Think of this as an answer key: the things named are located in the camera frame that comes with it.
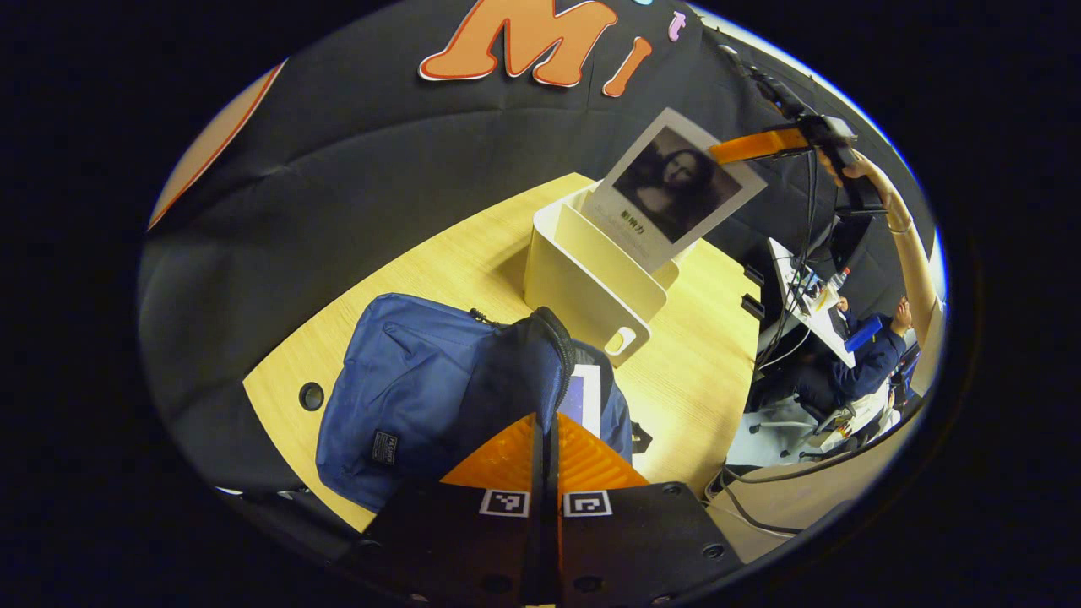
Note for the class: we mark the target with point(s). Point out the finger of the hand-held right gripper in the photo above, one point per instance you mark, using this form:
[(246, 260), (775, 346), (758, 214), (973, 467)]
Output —
[(760, 145)]

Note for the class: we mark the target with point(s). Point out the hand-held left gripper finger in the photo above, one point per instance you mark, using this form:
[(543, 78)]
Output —
[(556, 523), (540, 523)]

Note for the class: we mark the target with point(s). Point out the book with portrait cover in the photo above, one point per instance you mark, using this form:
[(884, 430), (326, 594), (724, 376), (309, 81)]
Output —
[(676, 186)]

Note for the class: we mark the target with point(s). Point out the book with night city cover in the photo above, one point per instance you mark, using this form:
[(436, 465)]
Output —
[(587, 397)]

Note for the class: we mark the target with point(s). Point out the blue schoolbag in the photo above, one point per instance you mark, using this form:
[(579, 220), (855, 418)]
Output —
[(405, 397)]

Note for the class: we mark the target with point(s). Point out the white bookshelf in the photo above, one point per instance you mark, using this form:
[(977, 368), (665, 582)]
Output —
[(574, 279)]

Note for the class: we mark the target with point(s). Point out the black monitor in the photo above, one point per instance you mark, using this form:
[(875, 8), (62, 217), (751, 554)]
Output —
[(851, 245)]

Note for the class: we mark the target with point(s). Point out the black table clamp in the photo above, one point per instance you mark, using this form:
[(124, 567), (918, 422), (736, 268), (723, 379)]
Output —
[(752, 306), (753, 276)]

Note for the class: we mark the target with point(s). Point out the white background desk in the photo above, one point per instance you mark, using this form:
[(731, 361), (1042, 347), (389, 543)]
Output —
[(811, 312)]

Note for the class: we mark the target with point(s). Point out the office chair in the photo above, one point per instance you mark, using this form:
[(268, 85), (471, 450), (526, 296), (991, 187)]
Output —
[(798, 426)]

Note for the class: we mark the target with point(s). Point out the black backdrop cloth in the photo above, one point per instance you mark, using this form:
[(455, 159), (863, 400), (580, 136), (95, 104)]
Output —
[(338, 169)]

